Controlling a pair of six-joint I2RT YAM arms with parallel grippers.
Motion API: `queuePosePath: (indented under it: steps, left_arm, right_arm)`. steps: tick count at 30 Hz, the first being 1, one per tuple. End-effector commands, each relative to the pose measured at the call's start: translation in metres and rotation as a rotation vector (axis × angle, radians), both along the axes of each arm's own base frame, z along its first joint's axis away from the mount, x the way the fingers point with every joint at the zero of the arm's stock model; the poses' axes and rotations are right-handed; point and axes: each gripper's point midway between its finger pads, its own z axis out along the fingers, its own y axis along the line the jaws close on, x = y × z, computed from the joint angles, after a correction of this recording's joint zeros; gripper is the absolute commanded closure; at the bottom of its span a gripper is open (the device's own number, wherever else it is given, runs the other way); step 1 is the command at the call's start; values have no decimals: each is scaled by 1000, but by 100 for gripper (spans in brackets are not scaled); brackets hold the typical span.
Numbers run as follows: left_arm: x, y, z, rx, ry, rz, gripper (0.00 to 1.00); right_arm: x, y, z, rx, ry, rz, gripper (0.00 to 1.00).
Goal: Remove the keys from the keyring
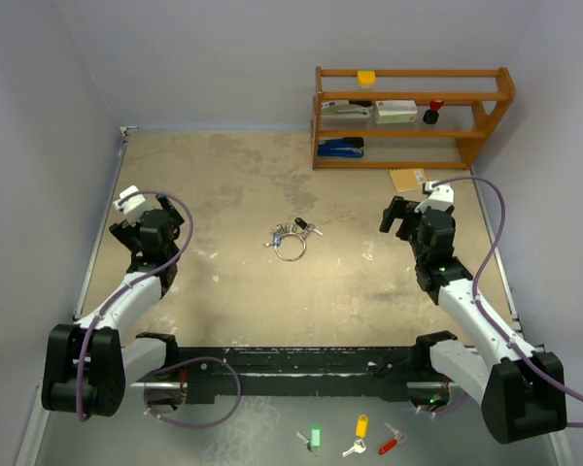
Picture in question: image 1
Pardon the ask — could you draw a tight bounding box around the black key fob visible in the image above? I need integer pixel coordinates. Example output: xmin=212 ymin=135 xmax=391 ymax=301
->
xmin=294 ymin=217 xmax=308 ymax=230

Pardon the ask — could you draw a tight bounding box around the blue key fob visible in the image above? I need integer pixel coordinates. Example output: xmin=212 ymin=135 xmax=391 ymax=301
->
xmin=263 ymin=231 xmax=283 ymax=248

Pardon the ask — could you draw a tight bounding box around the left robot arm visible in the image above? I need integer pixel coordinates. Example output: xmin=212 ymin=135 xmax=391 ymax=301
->
xmin=41 ymin=186 xmax=194 ymax=421

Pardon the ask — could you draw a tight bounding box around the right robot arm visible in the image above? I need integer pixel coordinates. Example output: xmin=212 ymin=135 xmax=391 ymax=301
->
xmin=380 ymin=196 xmax=567 ymax=445

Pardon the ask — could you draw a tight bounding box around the brown envelope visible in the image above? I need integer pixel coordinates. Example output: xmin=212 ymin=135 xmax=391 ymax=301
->
xmin=390 ymin=168 xmax=428 ymax=192

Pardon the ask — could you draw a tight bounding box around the blue stapler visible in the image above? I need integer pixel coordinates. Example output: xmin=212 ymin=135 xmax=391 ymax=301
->
xmin=318 ymin=137 xmax=364 ymax=158

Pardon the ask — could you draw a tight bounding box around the wooden shelf rack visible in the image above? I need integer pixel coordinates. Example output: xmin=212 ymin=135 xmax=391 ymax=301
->
xmin=311 ymin=67 xmax=516 ymax=169

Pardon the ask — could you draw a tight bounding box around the red black stamp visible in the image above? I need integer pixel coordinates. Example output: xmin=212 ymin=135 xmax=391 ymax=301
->
xmin=423 ymin=100 xmax=444 ymax=125

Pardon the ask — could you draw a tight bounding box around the white red cardboard box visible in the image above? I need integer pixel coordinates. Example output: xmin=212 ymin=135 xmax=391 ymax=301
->
xmin=374 ymin=100 xmax=418 ymax=124

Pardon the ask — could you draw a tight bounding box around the white stapler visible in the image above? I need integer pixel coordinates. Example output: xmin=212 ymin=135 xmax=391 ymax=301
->
xmin=321 ymin=100 xmax=373 ymax=119

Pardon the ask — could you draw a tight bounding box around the yellow small box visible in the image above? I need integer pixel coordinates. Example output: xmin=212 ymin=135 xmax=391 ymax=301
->
xmin=357 ymin=70 xmax=377 ymax=89

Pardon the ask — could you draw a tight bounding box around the yellow tag key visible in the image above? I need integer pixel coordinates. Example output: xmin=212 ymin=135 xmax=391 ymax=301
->
xmin=341 ymin=415 xmax=368 ymax=457

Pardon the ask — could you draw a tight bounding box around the red tag key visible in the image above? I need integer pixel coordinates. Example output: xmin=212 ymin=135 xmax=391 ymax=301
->
xmin=377 ymin=422 xmax=406 ymax=456

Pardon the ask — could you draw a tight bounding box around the green tag key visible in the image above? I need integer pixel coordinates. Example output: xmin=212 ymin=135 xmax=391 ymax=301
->
xmin=296 ymin=424 xmax=322 ymax=453

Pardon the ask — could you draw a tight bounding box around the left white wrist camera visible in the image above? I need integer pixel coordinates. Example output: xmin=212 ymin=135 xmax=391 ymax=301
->
xmin=113 ymin=185 xmax=153 ymax=226

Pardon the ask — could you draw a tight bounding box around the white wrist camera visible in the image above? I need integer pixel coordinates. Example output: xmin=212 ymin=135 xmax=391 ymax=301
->
xmin=414 ymin=181 xmax=455 ymax=214
xmin=113 ymin=185 xmax=153 ymax=226

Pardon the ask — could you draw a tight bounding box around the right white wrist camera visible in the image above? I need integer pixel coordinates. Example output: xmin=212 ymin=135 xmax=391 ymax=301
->
xmin=414 ymin=181 xmax=455 ymax=214

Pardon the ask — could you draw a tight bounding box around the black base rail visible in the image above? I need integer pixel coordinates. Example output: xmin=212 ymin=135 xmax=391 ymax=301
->
xmin=125 ymin=332 xmax=467 ymax=407

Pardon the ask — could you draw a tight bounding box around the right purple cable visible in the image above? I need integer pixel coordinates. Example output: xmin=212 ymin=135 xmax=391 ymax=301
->
xmin=415 ymin=175 xmax=583 ymax=429

